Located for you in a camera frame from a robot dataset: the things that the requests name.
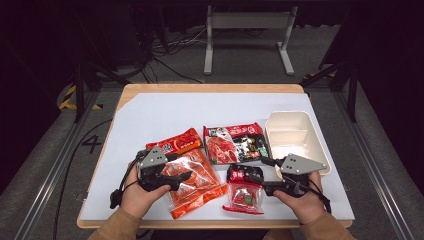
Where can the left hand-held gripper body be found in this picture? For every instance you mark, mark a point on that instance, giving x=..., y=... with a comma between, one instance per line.
x=151, y=160

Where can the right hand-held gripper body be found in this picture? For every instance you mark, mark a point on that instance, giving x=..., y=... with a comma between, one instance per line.
x=300, y=165

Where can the small orange-red packet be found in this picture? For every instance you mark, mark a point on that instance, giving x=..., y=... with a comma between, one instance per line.
x=181, y=140

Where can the large orange clear-window packet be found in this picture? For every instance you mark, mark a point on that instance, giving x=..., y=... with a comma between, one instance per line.
x=200, y=190

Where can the small red clear-window packet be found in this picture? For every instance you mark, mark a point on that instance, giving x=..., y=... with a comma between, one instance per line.
x=245, y=200

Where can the white divided container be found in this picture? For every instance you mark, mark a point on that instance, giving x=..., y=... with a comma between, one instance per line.
x=293, y=133

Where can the large red and black packet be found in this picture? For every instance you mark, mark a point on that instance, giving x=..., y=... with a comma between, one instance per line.
x=230, y=146

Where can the person's right hand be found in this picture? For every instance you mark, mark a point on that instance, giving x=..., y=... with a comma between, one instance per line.
x=306, y=206

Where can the person's left hand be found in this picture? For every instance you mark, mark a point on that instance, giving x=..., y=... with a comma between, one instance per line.
x=136, y=200

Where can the white table mat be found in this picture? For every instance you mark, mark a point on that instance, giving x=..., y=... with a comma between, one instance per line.
x=173, y=113

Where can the black tripod stand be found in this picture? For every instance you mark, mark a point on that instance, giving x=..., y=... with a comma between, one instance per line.
x=351, y=90
x=79, y=86

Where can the aluminium floor rail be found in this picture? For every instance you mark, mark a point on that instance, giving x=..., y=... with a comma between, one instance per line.
x=56, y=170
x=370, y=160

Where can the desk with grey metal frame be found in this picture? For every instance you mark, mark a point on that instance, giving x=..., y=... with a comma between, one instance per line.
x=250, y=20

